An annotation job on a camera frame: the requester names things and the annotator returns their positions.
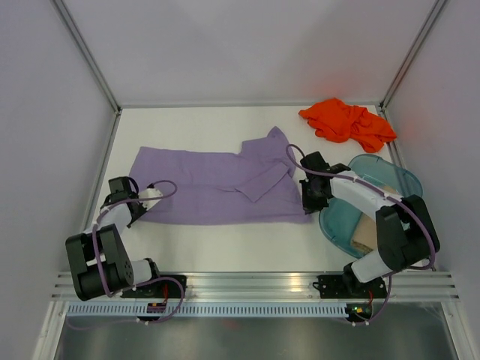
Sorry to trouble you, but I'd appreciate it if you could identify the purple t-shirt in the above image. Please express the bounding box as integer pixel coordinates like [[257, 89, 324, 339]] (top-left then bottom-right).
[[129, 127, 311, 226]]

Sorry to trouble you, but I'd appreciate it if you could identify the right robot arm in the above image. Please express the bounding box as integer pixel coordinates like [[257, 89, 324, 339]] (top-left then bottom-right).
[[296, 151, 440, 296]]

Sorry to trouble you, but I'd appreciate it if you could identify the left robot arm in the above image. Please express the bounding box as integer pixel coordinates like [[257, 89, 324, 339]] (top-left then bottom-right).
[[65, 176, 164, 301]]

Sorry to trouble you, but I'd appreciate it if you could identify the teal plastic bin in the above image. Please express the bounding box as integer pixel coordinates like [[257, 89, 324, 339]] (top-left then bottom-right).
[[319, 154, 423, 259]]

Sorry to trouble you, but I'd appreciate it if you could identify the orange t-shirt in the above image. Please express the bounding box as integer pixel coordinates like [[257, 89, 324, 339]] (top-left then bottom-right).
[[298, 97, 397, 153]]

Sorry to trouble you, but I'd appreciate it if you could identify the rolled beige t-shirt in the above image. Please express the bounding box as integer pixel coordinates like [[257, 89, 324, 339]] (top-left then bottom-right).
[[350, 187, 401, 253]]

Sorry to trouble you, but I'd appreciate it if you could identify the left aluminium frame post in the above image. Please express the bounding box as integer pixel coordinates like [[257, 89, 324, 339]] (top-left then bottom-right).
[[50, 0, 122, 115]]

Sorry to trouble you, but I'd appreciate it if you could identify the aluminium frame post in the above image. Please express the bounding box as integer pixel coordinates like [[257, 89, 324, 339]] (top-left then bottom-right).
[[50, 0, 122, 115], [379, 0, 449, 113]]

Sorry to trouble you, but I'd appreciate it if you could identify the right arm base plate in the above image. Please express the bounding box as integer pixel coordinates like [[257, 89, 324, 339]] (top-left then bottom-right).
[[312, 274, 387, 300]]

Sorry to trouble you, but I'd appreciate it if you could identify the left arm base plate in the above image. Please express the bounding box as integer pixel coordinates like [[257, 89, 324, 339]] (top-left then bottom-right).
[[121, 280, 181, 299]]

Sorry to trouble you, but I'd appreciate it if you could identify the slotted cable duct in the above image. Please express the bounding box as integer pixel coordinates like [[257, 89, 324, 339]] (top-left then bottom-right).
[[67, 301, 347, 318]]

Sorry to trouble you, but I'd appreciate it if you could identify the aluminium mounting rail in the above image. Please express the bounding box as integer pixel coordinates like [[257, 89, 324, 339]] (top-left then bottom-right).
[[51, 270, 461, 302]]

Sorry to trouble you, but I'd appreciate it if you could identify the right aluminium frame post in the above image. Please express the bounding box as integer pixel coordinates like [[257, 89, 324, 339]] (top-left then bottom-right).
[[379, 0, 449, 113]]

